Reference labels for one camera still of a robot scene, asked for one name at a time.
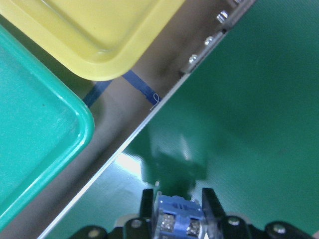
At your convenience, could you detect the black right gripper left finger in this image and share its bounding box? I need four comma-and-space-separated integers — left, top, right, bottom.
123, 189, 154, 239

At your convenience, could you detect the yellow plastic tray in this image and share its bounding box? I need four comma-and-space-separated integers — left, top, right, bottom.
0, 0, 183, 81

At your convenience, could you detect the yellow push button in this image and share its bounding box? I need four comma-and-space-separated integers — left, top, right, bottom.
152, 187, 207, 239

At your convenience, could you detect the green plastic tray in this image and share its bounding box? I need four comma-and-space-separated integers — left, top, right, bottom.
0, 28, 95, 229

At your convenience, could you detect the green conveyor belt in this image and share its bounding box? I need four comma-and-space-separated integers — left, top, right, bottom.
42, 0, 319, 239

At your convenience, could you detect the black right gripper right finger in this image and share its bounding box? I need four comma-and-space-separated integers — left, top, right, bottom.
202, 188, 226, 239

